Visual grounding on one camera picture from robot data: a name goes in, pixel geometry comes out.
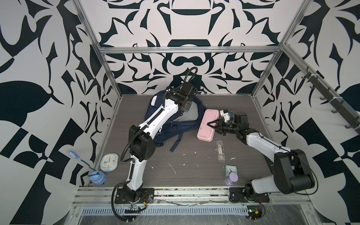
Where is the black remote control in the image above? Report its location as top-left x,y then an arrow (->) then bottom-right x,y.
264,156 -> 274,174

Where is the small green square clock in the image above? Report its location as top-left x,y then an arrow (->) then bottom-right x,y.
225,165 -> 238,177

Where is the black wall hook rack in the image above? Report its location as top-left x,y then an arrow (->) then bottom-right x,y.
302,66 -> 360,135

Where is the small green circuit board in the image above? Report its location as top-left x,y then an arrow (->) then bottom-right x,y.
246,204 -> 266,221

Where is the round mint alarm clock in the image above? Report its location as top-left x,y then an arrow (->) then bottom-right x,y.
100,153 -> 119,172

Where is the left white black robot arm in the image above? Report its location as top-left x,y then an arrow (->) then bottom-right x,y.
120,82 -> 206,203

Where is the pink pencil case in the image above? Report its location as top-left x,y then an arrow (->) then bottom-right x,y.
197,109 -> 220,142

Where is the aluminium frame rail base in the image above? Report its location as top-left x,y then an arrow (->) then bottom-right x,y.
65,186 -> 321,225

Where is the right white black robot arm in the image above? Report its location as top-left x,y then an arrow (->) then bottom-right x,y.
202,112 -> 319,196

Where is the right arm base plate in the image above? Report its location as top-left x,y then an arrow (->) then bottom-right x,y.
229,187 -> 270,203

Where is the purple cylindrical container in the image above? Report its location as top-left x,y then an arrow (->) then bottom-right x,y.
225,172 -> 239,186

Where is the left black corrugated cable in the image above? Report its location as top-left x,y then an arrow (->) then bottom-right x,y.
111,181 -> 141,222

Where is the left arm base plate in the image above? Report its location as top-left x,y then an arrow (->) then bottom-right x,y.
114,187 -> 155,204

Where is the navy blue school backpack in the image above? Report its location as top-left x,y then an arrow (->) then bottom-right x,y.
139,91 -> 206,158

